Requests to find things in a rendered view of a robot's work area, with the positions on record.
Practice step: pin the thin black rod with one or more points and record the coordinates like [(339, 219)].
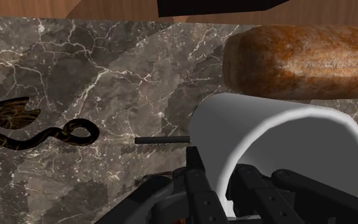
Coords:
[(161, 140)]

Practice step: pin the white cup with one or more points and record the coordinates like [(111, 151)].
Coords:
[(228, 124)]

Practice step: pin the brown bread loaf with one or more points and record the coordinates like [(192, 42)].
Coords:
[(299, 62)]

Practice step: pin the black gold-veined curvy spoon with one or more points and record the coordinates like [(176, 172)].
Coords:
[(11, 115)]

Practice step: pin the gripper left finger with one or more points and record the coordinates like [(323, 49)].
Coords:
[(198, 192)]

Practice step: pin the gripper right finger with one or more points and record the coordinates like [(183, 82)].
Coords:
[(315, 201)]

